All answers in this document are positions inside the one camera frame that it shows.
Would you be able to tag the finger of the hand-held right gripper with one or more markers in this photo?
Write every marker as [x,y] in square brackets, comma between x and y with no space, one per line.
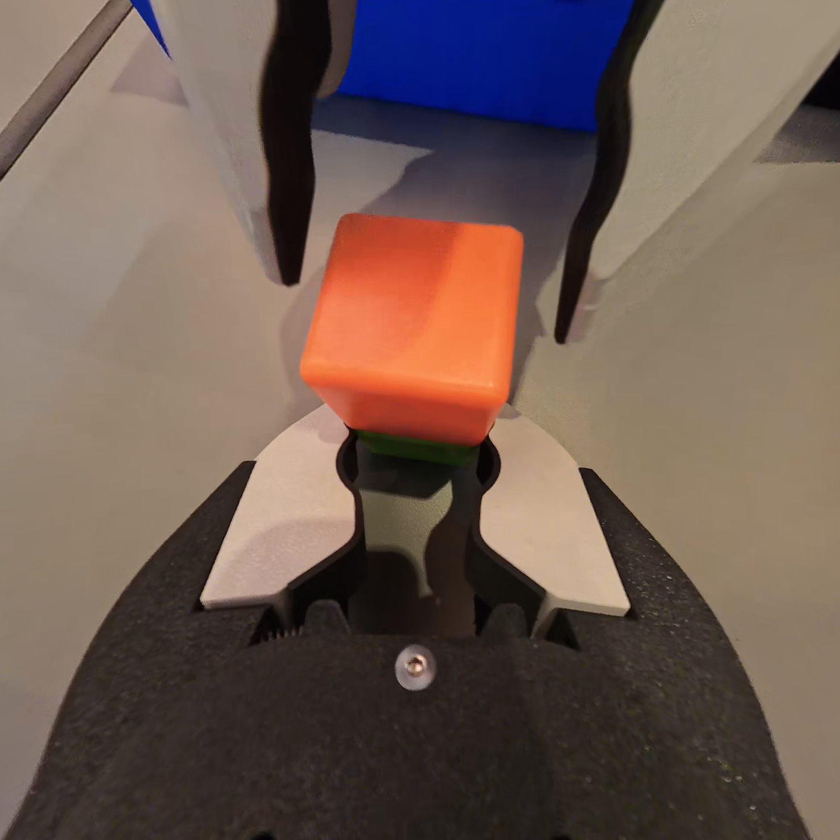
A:
[223,79]
[709,92]

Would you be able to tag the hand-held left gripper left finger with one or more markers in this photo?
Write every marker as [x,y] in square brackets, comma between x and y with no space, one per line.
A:
[276,525]

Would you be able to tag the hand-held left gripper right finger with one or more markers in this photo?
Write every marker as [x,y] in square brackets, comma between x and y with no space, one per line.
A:
[551,525]

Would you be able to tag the green magnetic cube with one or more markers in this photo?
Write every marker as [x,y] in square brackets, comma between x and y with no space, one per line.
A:
[414,449]

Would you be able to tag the orange magnetic cube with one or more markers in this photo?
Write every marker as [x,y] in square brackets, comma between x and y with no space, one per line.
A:
[414,328]

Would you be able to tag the blue plastic bin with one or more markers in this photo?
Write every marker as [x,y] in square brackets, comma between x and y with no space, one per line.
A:
[473,53]

